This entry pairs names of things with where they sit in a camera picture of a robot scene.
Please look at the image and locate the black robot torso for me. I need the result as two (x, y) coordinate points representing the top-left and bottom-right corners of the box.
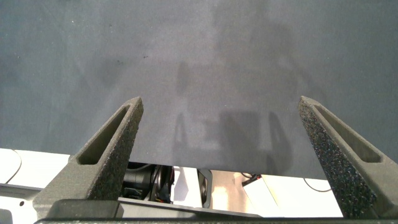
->
(120, 161), (175, 205)

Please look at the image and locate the dark mat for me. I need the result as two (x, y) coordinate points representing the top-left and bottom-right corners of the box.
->
(0, 0), (398, 180)

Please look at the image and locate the thin black cable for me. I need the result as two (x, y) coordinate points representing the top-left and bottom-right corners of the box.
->
(0, 148), (23, 185)
(302, 177), (333, 194)

